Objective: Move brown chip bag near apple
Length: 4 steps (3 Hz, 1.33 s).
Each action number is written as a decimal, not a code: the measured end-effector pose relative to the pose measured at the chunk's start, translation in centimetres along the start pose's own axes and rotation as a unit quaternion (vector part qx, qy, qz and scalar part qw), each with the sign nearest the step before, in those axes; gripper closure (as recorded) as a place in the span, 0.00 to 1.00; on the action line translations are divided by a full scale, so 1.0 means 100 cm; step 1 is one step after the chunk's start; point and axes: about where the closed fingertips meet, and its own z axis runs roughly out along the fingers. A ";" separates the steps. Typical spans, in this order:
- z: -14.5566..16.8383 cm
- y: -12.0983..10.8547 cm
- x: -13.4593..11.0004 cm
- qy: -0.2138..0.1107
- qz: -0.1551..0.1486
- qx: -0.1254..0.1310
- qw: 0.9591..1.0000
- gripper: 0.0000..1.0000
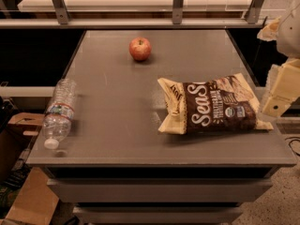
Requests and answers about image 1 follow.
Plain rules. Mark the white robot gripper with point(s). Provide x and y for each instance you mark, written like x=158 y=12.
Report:
x=290 y=35

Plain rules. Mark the brown and cream chip bag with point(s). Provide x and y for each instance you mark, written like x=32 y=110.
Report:
x=224 y=104

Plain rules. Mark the red apple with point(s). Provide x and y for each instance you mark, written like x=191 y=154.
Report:
x=140 y=48

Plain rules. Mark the grey upper drawer front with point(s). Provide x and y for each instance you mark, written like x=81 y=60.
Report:
x=159 y=190

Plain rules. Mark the grey drawer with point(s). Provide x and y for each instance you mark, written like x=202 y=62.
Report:
x=156 y=215
x=159 y=190

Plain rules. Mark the clear plastic water bottle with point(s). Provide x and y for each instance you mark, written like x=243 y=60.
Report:
x=59 y=114

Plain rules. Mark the grey lower drawer front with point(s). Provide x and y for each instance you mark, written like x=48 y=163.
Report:
x=156 y=215

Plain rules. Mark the cardboard box at left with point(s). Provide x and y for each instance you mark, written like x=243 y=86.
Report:
x=15 y=136

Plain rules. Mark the flat cardboard sheet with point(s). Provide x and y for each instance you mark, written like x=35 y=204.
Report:
x=35 y=203

